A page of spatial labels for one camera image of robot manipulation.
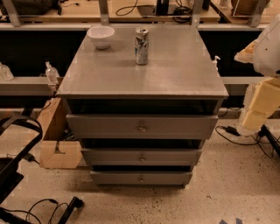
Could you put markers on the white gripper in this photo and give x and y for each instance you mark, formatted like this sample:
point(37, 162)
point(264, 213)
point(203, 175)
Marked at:
point(269, 55)

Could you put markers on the grey drawer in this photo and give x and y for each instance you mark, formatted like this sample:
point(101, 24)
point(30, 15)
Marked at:
point(141, 178)
point(142, 126)
point(141, 157)

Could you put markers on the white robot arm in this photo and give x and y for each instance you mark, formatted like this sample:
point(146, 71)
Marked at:
point(267, 51)

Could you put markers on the grey top drawer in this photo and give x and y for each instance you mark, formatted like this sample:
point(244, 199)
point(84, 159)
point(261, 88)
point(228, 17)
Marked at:
point(142, 126)

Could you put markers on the grey drawer cabinet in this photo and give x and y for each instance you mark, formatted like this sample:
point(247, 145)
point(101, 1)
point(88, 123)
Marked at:
point(179, 79)

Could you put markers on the grey bottom drawer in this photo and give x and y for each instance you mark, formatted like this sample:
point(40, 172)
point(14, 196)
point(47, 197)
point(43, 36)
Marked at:
point(141, 178)

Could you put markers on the small white pump bottle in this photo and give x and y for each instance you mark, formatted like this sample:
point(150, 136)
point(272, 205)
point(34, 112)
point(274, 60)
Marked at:
point(216, 61)

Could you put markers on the black stand base right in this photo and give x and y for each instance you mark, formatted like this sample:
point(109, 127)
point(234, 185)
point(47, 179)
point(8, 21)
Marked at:
point(272, 140)

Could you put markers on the silver blue drink can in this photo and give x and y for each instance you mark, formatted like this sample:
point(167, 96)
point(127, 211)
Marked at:
point(141, 45)

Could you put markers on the white bowl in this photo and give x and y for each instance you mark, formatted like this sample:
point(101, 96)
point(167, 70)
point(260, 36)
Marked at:
point(101, 36)

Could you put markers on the clear pump bottle left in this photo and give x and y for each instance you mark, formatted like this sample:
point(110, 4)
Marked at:
point(51, 73)

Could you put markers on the wooden block stand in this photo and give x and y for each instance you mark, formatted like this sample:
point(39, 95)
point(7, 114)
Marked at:
point(54, 152)

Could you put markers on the black chair frame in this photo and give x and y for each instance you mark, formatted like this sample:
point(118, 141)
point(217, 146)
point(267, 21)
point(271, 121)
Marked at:
point(9, 175)

